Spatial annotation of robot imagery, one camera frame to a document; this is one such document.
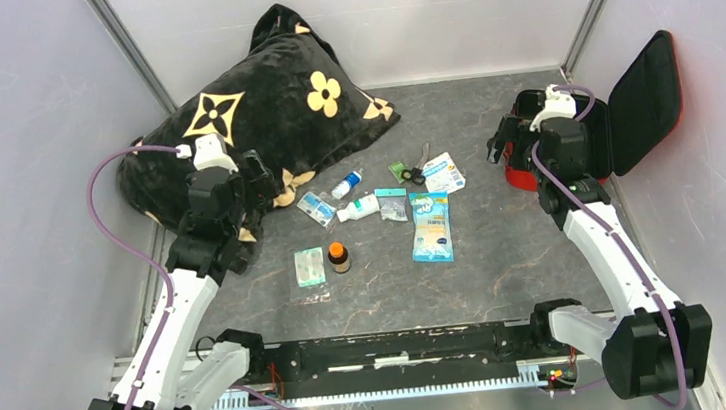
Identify white blue gauze packet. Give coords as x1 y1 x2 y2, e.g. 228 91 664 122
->
422 152 466 194

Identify black handled scissors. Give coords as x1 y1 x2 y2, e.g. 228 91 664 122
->
400 143 430 187

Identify brown bottle orange cap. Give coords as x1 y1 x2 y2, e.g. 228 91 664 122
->
327 242 351 274

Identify blue white wipes pack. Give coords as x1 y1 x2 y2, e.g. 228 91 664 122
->
408 191 455 263

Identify small clear zip bag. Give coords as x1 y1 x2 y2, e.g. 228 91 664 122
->
374 188 409 223

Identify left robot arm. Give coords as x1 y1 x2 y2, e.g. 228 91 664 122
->
87 150 277 410

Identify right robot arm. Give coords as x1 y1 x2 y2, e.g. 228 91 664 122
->
487 114 713 405

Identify blue white clear packet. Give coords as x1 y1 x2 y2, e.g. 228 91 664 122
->
297 191 337 229

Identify black pillow with gold flowers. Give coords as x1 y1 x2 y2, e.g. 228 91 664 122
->
116 3 401 274

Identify white bottle blue label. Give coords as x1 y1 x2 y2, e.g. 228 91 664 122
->
330 170 362 200

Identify teal plaster packet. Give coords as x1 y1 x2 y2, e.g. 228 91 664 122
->
294 246 326 288

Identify small green packet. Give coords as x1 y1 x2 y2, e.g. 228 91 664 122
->
389 161 408 183

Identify white bottle green label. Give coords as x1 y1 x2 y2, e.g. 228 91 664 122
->
337 194 381 223

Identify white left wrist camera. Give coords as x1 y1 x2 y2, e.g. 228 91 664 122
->
176 133 238 174

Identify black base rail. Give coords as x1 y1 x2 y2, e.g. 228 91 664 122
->
237 320 571 400

